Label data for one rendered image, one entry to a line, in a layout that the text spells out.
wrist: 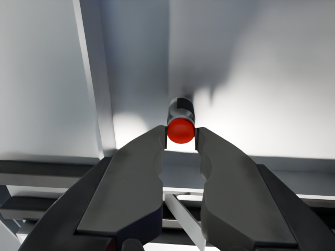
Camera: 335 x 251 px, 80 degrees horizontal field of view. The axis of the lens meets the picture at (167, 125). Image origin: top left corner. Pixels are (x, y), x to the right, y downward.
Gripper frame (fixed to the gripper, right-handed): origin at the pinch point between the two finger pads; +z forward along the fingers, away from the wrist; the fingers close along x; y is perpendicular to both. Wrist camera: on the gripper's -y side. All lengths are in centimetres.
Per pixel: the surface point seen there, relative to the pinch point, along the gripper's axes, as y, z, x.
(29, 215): 14.5, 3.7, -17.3
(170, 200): 11.5, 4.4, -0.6
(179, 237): 15.8, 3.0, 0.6
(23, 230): 15.7, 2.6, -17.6
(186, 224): 12.1, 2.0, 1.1
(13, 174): 8.1, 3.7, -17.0
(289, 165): 6.6, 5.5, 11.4
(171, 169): 7.3, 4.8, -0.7
